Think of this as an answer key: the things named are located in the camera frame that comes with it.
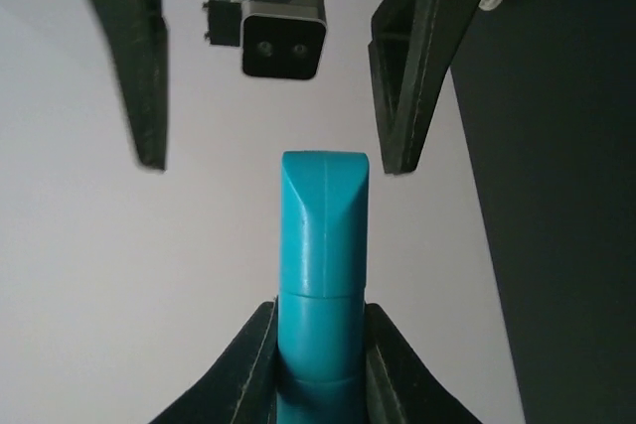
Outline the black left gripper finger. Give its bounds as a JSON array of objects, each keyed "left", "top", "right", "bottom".
[
  {"left": 369, "top": 0, "right": 481, "bottom": 175},
  {"left": 89, "top": 0, "right": 168, "bottom": 171}
]

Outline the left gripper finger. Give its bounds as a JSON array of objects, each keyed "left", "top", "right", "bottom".
[
  {"left": 151, "top": 301, "right": 278, "bottom": 424},
  {"left": 365, "top": 303, "right": 480, "bottom": 424}
]

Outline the blue cube adapter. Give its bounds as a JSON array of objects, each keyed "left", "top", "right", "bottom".
[{"left": 276, "top": 151, "right": 370, "bottom": 423}]

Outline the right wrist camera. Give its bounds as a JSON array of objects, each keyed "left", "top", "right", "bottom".
[{"left": 202, "top": 0, "right": 331, "bottom": 82}]

